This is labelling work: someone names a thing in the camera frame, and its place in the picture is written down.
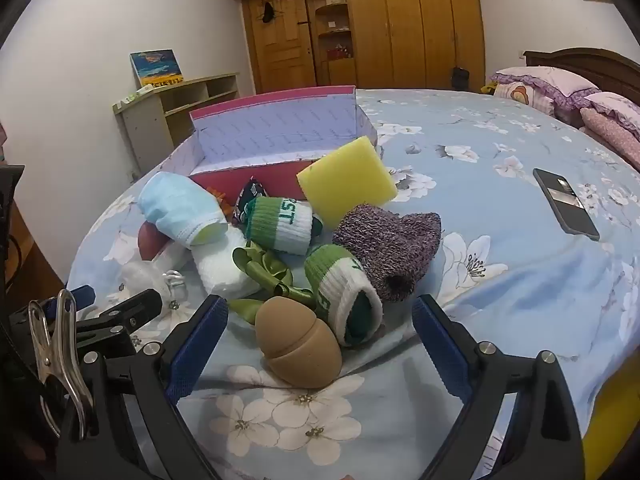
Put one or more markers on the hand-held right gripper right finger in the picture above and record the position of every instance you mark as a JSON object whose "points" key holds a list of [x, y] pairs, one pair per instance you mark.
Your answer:
{"points": [[442, 345]]}

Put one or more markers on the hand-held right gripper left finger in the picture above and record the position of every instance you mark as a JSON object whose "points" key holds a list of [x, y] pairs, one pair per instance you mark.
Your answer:
{"points": [[195, 345]]}

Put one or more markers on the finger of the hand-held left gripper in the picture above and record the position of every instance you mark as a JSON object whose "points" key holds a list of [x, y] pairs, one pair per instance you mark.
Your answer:
{"points": [[82, 294], [135, 310]]}

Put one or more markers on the white knitted cloth roll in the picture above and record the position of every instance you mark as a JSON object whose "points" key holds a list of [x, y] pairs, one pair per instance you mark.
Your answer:
{"points": [[220, 265]]}

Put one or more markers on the beige egg-shaped sponge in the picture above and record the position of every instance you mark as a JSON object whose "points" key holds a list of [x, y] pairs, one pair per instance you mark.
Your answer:
{"points": [[300, 345]]}

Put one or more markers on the light blue sock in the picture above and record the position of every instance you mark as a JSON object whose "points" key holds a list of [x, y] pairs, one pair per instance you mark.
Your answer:
{"points": [[175, 205]]}

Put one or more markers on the brown knitted sock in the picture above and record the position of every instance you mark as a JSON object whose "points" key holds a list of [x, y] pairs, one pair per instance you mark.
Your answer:
{"points": [[390, 245]]}

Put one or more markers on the green and white sock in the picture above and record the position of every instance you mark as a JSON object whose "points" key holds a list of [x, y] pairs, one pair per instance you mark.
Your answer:
{"points": [[340, 285], [285, 222]]}

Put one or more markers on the orange frilly sock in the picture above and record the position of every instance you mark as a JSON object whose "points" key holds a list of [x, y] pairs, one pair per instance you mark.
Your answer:
{"points": [[220, 196]]}

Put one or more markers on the black white patterned sock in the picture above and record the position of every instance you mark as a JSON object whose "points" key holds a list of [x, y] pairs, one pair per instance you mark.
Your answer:
{"points": [[247, 200]]}

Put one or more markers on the yellow sponge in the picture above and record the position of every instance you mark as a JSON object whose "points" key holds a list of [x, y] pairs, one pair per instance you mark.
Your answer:
{"points": [[345, 180]]}

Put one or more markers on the pink cardboard box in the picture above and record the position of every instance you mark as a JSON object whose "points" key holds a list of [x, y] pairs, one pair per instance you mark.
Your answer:
{"points": [[280, 125]]}

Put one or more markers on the blue floral bedsheet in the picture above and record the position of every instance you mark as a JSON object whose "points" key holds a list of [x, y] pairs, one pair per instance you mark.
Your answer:
{"points": [[500, 285]]}

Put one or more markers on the black smartphone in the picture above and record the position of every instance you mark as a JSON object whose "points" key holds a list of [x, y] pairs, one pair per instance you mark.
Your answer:
{"points": [[565, 200]]}

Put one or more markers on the yellow plastic object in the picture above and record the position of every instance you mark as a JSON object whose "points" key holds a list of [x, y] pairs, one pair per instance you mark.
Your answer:
{"points": [[615, 425]]}

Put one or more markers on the beige shelf unit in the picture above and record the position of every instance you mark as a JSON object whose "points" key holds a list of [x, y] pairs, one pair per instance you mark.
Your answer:
{"points": [[150, 115]]}

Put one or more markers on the green pamphlet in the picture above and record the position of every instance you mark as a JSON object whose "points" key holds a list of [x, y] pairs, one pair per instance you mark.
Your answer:
{"points": [[137, 94]]}

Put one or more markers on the blue and yellow painting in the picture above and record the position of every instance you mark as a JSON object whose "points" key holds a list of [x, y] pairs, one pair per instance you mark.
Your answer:
{"points": [[156, 66]]}

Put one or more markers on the cartoon print pillow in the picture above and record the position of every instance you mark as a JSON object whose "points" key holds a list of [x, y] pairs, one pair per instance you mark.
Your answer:
{"points": [[520, 97]]}

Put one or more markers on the yellow and black toy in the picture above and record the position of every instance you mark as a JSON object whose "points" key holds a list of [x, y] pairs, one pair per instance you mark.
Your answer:
{"points": [[487, 89]]}

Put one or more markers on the black bag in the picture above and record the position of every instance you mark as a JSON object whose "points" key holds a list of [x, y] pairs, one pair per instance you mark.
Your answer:
{"points": [[460, 80]]}

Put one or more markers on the pink pillow with purple ruffle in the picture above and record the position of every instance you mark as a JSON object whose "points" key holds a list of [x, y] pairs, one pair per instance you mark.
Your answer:
{"points": [[615, 120], [550, 80]]}

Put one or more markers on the wooden door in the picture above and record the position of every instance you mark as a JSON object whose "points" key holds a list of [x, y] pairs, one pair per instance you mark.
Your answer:
{"points": [[280, 45]]}

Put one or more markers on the red box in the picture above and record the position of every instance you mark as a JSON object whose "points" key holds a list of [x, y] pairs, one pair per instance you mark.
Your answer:
{"points": [[340, 54]]}

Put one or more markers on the wooden wardrobe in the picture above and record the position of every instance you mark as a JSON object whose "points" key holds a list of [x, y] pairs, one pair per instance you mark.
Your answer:
{"points": [[400, 25]]}

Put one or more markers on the purple pillows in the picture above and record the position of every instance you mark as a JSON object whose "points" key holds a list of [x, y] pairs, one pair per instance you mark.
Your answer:
{"points": [[600, 62]]}

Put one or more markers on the black hanging item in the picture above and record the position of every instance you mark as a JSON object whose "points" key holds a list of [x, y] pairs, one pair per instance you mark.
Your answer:
{"points": [[270, 12]]}

